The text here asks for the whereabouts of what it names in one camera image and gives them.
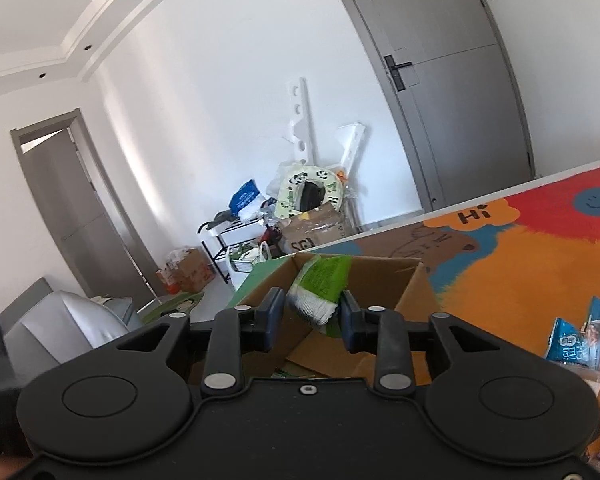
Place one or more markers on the taped cardboard box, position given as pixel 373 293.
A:
pixel 315 230

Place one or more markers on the small orange cardboard box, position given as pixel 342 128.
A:
pixel 190 270

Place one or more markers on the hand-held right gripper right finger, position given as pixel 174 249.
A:
pixel 350 325

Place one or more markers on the green snack packet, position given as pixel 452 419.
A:
pixel 317 282

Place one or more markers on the white board with holes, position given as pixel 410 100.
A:
pixel 300 120

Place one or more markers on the blue plastic bag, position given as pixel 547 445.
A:
pixel 244 196

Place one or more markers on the panda print seat cushion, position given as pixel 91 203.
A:
pixel 287 195

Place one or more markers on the white bag with green items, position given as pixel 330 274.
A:
pixel 247 257

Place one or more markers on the black shoe rack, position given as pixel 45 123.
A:
pixel 220 240

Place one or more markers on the grey padded chair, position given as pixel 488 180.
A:
pixel 65 320

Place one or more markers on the colourful printed table mat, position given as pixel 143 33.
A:
pixel 505 280

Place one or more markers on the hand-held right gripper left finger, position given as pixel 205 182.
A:
pixel 272 320

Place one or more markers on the green floor mat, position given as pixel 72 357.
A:
pixel 177 306

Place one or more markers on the white shelf panel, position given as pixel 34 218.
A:
pixel 351 145

